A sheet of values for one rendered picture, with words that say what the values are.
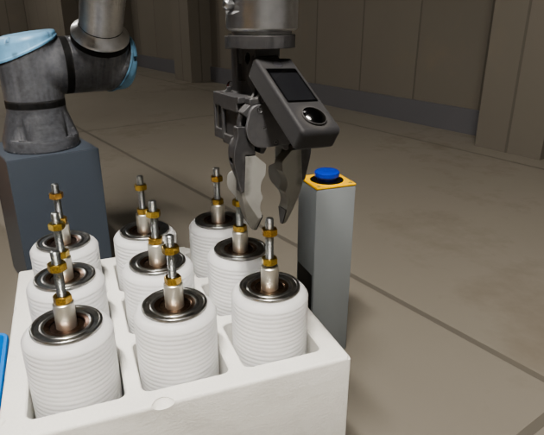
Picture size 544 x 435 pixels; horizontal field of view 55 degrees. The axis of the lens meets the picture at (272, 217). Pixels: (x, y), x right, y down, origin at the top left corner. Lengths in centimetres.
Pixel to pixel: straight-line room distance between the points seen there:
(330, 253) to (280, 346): 27
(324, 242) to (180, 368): 35
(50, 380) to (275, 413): 26
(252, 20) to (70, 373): 40
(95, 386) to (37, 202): 62
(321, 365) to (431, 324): 48
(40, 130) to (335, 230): 63
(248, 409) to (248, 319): 10
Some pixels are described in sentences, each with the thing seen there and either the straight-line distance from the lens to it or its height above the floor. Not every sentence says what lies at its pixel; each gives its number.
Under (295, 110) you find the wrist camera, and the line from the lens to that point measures 51.
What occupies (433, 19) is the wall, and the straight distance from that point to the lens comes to 291.
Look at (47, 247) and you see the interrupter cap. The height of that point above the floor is 25.
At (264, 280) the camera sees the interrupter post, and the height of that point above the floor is 27.
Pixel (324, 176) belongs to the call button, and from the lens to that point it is 84.
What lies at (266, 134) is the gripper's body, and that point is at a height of 45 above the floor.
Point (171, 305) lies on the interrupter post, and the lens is 62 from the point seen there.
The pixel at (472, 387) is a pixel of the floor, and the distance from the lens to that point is 96.
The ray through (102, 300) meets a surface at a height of 22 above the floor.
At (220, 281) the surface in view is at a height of 22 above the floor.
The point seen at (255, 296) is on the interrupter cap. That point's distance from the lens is 63.
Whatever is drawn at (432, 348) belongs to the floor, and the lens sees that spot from 103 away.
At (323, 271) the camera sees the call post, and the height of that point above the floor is 17.
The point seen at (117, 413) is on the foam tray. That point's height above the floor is 18.
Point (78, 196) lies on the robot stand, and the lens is 119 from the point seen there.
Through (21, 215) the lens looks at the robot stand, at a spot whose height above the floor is 19.
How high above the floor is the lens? 57
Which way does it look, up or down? 22 degrees down
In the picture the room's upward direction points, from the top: straight up
